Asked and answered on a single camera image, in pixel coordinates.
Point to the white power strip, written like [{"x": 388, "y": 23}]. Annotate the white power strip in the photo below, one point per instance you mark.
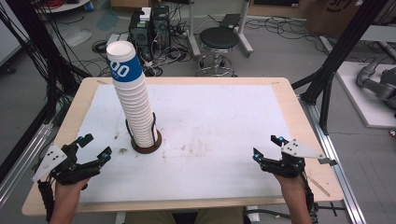
[{"x": 327, "y": 43}]

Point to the black tape piece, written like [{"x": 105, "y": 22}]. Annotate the black tape piece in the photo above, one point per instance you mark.
[{"x": 330, "y": 161}]

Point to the small silver box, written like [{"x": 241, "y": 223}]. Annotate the small silver box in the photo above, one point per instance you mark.
[
  {"x": 123, "y": 37},
  {"x": 112, "y": 38}
]

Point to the person's khaki trousers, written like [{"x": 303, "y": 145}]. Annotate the person's khaki trousers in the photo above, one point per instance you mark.
[{"x": 149, "y": 217}]

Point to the white floor board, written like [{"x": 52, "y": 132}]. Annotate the white floor board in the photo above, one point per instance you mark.
[{"x": 358, "y": 99}]

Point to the cardboard box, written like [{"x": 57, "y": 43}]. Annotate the cardboard box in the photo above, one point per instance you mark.
[{"x": 336, "y": 17}]

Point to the white panel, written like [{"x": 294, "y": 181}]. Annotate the white panel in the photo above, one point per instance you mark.
[{"x": 7, "y": 34}]

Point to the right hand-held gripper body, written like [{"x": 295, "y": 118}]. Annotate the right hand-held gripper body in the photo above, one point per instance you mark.
[{"x": 299, "y": 150}]

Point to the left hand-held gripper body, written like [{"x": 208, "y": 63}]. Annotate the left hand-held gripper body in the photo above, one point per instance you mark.
[{"x": 49, "y": 160}]

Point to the teal sheet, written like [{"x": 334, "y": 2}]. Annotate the teal sheet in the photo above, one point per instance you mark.
[{"x": 107, "y": 21}]

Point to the person's right hand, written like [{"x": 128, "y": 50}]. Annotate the person's right hand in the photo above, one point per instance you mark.
[{"x": 291, "y": 184}]

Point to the black computer tower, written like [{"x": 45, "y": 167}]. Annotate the black computer tower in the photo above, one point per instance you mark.
[
  {"x": 161, "y": 26},
  {"x": 139, "y": 34}
]

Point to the brown cup holder black rods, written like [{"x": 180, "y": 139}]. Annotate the brown cup holder black rods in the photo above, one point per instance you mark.
[{"x": 155, "y": 146}]

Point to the thin wooden stick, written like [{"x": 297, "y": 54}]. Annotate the thin wooden stick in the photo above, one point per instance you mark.
[{"x": 320, "y": 187}]

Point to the white table mat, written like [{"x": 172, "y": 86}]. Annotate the white table mat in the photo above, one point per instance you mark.
[{"x": 218, "y": 140}]

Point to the white metal stand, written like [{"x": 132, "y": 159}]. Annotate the white metal stand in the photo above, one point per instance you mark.
[{"x": 193, "y": 34}]

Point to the stack of paper cups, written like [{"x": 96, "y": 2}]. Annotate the stack of paper cups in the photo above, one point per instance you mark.
[{"x": 134, "y": 102}]

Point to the grey desk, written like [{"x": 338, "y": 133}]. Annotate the grey desk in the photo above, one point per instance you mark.
[{"x": 379, "y": 33}]

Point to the black round stool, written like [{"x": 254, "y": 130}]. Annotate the black round stool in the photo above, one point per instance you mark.
[{"x": 219, "y": 39}]

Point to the clear plastic sheet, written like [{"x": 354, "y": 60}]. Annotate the clear plastic sheet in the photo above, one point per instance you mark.
[{"x": 74, "y": 36}]

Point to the white round table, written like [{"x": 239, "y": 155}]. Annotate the white round table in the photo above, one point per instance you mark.
[{"x": 71, "y": 5}]

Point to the small white box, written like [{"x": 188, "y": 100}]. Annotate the small white box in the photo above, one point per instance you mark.
[{"x": 145, "y": 14}]

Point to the aluminium rail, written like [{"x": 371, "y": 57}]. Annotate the aluminium rail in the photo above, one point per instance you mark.
[
  {"x": 21, "y": 165},
  {"x": 336, "y": 168}
]

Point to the person's left hand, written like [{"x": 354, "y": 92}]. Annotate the person's left hand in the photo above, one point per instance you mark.
[{"x": 68, "y": 190}]

